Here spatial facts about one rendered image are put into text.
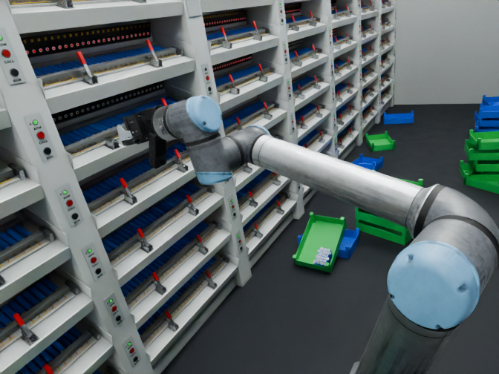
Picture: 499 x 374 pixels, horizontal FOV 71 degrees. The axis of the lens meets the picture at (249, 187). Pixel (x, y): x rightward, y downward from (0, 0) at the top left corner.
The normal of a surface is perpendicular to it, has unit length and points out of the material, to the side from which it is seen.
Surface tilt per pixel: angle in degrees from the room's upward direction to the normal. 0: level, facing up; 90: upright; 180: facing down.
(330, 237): 26
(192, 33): 90
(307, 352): 0
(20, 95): 90
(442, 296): 83
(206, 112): 74
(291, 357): 0
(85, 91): 109
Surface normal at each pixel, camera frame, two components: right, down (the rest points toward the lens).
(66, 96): 0.84, 0.40
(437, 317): -0.70, 0.29
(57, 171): 0.84, 0.11
